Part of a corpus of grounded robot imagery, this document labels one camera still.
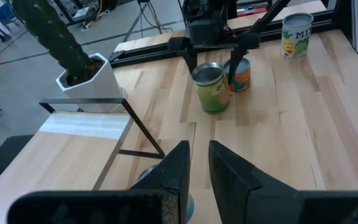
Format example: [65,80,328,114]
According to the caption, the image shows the white mixed fruit can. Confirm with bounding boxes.
[280,12,314,59]

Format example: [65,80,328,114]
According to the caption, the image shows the green oranges can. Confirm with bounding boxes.
[191,61,231,115]

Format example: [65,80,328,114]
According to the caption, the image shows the white paper sheet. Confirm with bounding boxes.
[38,112,134,140]

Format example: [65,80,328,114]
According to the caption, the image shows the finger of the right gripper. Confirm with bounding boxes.
[227,49,246,85]
[183,49,199,74]

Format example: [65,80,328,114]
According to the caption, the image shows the wooden shelf black metal frame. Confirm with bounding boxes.
[0,97,167,224]

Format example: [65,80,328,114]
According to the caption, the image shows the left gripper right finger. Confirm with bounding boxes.
[208,139,358,224]

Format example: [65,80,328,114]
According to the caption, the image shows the short teal orange-slice can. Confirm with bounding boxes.
[223,57,251,93]

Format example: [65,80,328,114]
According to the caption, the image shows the blue cart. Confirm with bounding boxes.
[0,2,16,26]

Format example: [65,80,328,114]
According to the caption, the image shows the blue-green tomatoes can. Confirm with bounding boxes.
[135,164,196,223]

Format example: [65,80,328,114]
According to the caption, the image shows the white hexagonal plant pot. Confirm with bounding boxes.
[55,52,127,113]

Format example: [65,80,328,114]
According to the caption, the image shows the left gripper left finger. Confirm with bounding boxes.
[6,139,192,224]

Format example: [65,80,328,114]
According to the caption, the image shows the black hazard-striped floor mat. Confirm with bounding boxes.
[0,134,35,198]

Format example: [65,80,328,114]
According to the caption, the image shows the green cactus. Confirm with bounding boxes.
[9,0,96,82]

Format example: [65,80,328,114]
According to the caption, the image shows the red device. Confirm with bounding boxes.
[236,4,272,17]

